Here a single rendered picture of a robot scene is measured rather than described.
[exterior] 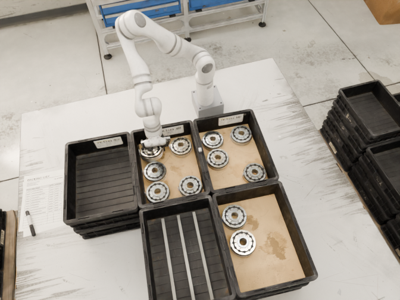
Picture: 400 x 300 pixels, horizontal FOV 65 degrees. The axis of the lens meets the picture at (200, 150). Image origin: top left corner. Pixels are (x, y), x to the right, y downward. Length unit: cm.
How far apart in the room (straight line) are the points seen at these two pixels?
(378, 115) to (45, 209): 204
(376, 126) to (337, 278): 111
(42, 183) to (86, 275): 55
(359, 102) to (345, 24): 166
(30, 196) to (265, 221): 114
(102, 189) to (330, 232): 106
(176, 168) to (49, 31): 281
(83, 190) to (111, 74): 185
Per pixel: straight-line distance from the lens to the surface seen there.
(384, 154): 232
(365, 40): 376
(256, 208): 139
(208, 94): 166
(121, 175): 150
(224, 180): 143
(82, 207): 149
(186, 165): 147
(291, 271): 134
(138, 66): 123
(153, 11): 317
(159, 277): 131
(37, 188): 178
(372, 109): 237
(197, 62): 151
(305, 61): 331
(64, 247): 159
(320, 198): 163
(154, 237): 135
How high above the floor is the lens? 210
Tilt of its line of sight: 57 degrees down
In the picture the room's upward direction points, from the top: 3 degrees counter-clockwise
